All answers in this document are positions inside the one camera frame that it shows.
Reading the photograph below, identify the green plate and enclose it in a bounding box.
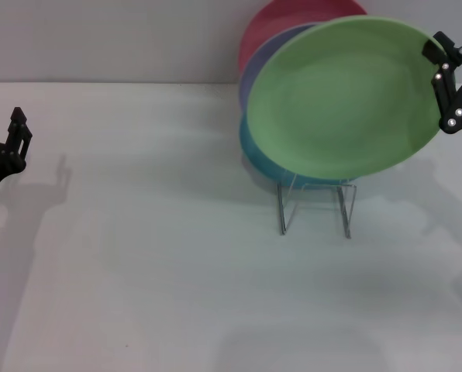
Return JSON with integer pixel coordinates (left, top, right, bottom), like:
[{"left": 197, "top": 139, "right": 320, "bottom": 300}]
[{"left": 247, "top": 15, "right": 447, "bottom": 181}]

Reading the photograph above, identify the red plate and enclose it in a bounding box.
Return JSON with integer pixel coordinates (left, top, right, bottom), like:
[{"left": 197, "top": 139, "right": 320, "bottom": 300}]
[{"left": 238, "top": 0, "right": 368, "bottom": 73}]

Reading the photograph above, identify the purple plate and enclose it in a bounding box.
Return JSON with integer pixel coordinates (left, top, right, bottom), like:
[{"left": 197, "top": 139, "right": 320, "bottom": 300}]
[{"left": 239, "top": 22, "right": 322, "bottom": 110}]

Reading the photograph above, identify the blue plate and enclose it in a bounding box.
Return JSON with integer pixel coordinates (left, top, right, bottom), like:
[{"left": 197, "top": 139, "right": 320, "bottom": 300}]
[{"left": 238, "top": 111, "right": 357, "bottom": 188}]

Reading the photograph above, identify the metal wire plate rack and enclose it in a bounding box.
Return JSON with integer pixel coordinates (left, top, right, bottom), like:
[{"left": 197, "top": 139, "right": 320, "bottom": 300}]
[{"left": 275, "top": 172, "right": 358, "bottom": 239}]

